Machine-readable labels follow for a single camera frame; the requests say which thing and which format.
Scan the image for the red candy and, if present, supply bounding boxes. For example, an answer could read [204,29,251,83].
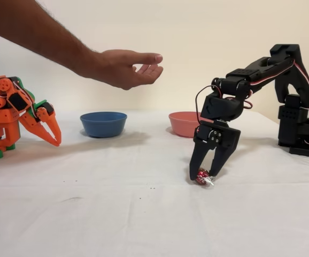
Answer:
[194,168,216,187]

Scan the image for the red white arm cable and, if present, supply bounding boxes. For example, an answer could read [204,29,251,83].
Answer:
[240,57,309,129]

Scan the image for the person's bare forearm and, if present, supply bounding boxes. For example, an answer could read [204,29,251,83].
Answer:
[0,0,102,81]

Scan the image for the white tablecloth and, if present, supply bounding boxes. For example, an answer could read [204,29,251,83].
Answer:
[0,108,309,257]

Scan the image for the orange arm servo cable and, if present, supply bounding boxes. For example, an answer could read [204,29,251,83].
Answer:
[11,79,37,115]

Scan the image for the black arm wrist cable loop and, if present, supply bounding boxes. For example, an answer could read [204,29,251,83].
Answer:
[196,85,225,121]

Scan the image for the blue bowl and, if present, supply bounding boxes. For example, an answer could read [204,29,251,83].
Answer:
[80,111,128,138]

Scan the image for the pink bowl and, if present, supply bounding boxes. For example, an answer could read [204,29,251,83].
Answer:
[168,111,203,139]

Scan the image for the person's bare hand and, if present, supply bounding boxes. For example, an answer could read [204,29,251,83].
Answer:
[86,49,164,91]

